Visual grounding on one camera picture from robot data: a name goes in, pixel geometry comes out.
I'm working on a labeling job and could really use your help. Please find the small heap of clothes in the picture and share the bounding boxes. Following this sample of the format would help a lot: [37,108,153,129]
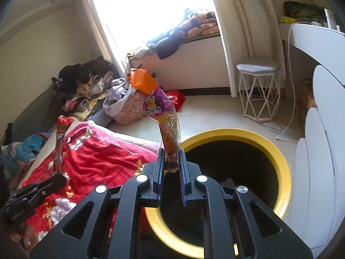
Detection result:
[126,47,152,60]

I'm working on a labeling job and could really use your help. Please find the window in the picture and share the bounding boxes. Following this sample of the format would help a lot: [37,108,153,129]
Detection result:
[88,0,216,49]

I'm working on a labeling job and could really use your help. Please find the white window seat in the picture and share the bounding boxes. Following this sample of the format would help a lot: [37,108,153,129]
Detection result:
[129,34,233,97]

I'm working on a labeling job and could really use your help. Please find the orange patterned box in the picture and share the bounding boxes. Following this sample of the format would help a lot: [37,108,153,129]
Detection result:
[300,79,319,114]

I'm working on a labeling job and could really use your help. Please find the pile of mixed clothes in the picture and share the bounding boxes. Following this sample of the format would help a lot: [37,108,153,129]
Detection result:
[52,56,119,122]

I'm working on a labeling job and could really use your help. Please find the purple snack wrapper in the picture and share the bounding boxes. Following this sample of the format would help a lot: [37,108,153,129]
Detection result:
[142,85,181,172]

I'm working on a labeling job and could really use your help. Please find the white cosmetic bottles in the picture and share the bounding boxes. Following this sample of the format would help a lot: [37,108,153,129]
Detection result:
[323,8,340,31]

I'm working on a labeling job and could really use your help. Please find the beige mattress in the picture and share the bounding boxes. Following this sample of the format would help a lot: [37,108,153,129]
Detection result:
[29,117,82,174]

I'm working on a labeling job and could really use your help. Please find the white cable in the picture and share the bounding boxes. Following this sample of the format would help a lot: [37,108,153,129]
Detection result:
[274,21,311,142]

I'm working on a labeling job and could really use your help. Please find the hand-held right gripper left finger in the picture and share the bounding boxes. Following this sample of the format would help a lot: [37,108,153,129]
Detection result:
[30,148,165,259]

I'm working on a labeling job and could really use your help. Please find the person's left hand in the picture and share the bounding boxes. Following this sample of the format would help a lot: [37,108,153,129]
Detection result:
[8,221,37,252]

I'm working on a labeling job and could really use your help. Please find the blue patterned cloth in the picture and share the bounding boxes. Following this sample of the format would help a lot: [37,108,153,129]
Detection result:
[0,132,55,179]

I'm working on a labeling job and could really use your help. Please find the white wire frame stool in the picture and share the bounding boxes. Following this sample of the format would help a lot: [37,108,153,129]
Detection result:
[236,57,282,123]

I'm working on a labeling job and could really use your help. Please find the white dressing table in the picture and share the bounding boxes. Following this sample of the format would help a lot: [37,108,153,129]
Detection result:
[278,22,345,98]

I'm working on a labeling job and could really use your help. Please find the white scalloped drawer cabinet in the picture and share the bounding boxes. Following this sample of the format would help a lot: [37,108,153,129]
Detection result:
[285,64,345,252]

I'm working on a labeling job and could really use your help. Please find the orange patterned blanket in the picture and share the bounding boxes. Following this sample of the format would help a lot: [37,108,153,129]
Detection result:
[177,9,221,40]

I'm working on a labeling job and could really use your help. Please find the dark padded jacket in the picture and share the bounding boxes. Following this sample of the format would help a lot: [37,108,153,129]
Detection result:
[146,28,184,60]

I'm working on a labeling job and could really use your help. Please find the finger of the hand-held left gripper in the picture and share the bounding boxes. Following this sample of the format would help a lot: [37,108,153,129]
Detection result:
[38,172,68,198]

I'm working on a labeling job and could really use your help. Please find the red floral blanket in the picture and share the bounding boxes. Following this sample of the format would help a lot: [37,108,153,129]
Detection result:
[16,120,163,249]

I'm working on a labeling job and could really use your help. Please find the green headboard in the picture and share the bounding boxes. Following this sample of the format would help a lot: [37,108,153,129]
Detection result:
[5,86,68,147]

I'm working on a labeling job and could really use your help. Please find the red plastic shopping bag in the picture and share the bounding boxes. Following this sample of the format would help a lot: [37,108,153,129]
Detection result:
[164,89,187,112]

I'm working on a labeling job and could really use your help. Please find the cream curtain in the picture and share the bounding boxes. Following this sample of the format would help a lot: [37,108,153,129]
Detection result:
[203,0,287,98]
[78,0,132,79]

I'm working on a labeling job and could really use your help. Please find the dark bag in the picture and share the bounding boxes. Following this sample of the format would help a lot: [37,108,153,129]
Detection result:
[283,1,328,24]

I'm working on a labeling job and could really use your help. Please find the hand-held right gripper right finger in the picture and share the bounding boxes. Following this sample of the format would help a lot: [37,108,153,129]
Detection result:
[179,149,314,259]

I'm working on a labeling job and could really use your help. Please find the lavender grey garment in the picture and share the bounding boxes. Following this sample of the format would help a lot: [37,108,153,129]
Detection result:
[102,77,133,117]

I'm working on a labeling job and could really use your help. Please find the yellow rimmed black trash bin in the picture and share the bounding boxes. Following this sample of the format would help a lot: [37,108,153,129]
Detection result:
[144,128,292,251]

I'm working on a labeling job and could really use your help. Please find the orange shopping bag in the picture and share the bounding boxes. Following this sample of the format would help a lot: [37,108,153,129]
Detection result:
[130,68,160,96]

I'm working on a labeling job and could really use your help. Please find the floral laundry basket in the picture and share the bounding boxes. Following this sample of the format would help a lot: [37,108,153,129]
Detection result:
[112,88,148,126]

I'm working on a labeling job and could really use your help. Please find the red long snack wrapper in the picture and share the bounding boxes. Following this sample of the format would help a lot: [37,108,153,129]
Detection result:
[53,115,75,176]

